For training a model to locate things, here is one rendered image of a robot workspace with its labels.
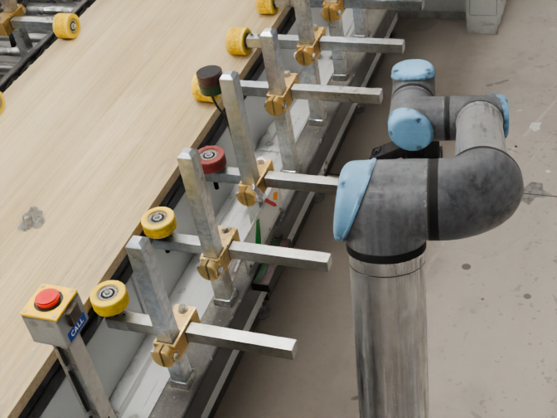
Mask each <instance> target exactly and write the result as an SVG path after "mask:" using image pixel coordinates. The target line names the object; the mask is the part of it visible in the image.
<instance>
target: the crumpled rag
mask: <svg viewBox="0 0 557 418"><path fill-rule="evenodd" d="M42 213H43V211H42V210H39V209H38V207H35V206H33V207H32V206H30V208H29V210H28V211H27V212H25V213H24V214H23V215H22V223H21V224H20V225H19V226H18V227H17V229H18V230H21V231H22V232H24V231H28V230H29V229H31V228H33V227H34V228H35V229H38V228H40V227H41V226H42V225H43V223H44V222H45V219H46V216H43V215H42Z"/></svg>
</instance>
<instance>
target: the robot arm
mask: <svg viewBox="0 0 557 418"><path fill-rule="evenodd" d="M435 76H436V74H435V72H434V67H433V65H432V64H431V63H430V62H428V61H425V60H420V59H414V60H406V61H401V62H399V63H397V64H396V65H395V66H394V67H393V68H392V75H391V78H392V96H391V102H390V115H389V117H388V132H389V136H390V138H391V140H392V142H389V143H386V144H384V145H381V146H379V147H377V148H373V150H372V152H371V155H370V157H369V160H356V161H350V162H349V163H347V164H346V165H345V166H344V167H343V169H342V171H341V175H340V177H339V182H338V186H337V196H336V203H335V211H334V224H333V231H334V237H335V239H336V240H337V241H340V242H344V241H346V251H347V254H348V255H349V264H350V276H351V301H352V313H353V326H354V339H355V351H356V375H357V388H358V401H359V413H360V418H429V365H428V337H427V309H426V280H425V251H426V249H427V246H426V241H452V240H459V239H463V238H468V237H471V236H477V235H480V234H482V233H485V232H487V231H490V230H492V229H494V228H496V227H498V226H499V225H501V224H502V223H504V222H505V221H506V220H508V219H509V218H510V217H511V216H512V215H513V214H514V213H515V211H516V210H517V208H518V206H519V205H520V203H521V199H522V196H523V191H524V183H523V177H522V174H521V170H520V168H519V166H518V164H517V163H516V161H515V160H514V158H513V157H511V156H510V155H509V154H508V153H507V151H506V141H505V138H506V137H507V135H508V133H509V121H510V120H509V105H508V101H507V98H506V97H505V96H504V95H497V94H490V95H455V96H435ZM439 141H456V143H455V155H454V157H451V158H443V146H439ZM401 157H402V159H397V158H401Z"/></svg>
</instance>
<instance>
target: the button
mask: <svg viewBox="0 0 557 418"><path fill-rule="evenodd" d="M60 297H61V296H60V294H59V291H58V290H57V289H44V290H42V291H41V292H40V293H39V294H38V295H37V296H36V297H35V303H36V306H37V307H38V308H40V309H48V308H50V307H52V306H54V305H55V304H57V302H58V301H59V300H60Z"/></svg>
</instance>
